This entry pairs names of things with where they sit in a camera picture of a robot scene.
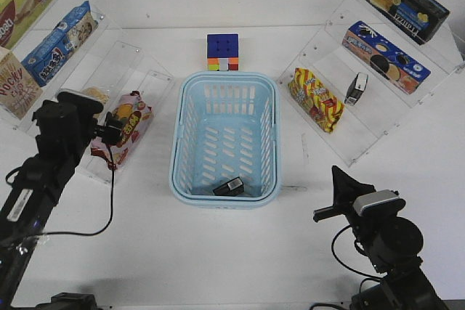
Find blue cookie bag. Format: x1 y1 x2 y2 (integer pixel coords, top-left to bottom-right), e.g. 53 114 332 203
21 1 98 87

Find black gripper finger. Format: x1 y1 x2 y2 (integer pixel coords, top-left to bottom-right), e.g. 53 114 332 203
97 112 123 146
331 166 376 205

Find red yellow striped snack bag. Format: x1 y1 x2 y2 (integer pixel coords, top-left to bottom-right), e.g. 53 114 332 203
288 68 345 134

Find right clear acrylic shelf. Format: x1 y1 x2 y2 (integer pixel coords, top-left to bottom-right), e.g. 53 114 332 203
277 0 464 166

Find black white tissue pack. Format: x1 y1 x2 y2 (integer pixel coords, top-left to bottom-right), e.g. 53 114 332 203
344 72 368 106
213 177 244 197

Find clear acrylic shelf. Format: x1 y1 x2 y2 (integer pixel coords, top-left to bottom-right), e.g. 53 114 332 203
0 0 174 188
277 0 464 166

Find yellow-green snack box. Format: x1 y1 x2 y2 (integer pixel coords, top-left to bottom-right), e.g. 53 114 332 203
1 0 52 49

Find black blue cracker box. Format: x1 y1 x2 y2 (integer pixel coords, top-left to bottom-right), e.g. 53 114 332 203
366 0 450 45

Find Pocky snack box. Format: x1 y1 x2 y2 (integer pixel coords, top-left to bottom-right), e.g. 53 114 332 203
1 47 43 120

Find left clear acrylic shelf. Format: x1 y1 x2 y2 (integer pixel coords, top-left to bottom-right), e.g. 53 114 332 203
0 0 174 188

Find clear-wrapped bread bun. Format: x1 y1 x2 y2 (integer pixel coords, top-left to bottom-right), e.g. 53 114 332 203
81 86 110 112

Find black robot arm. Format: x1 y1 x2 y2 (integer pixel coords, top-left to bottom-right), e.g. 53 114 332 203
313 166 447 309
1 93 121 309

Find multicoloured puzzle cube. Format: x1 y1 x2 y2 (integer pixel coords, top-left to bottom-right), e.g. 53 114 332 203
206 33 239 71

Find blue orange cookie box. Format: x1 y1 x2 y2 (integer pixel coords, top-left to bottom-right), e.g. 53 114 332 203
342 21 431 94

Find light blue plastic basket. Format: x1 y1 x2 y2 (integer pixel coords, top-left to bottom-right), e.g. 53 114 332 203
169 71 281 209

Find pink strawberry snack bag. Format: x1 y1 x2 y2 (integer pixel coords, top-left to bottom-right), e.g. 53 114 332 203
90 91 153 170

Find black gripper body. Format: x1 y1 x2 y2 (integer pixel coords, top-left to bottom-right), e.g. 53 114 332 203
312 195 362 229
33 100 99 160

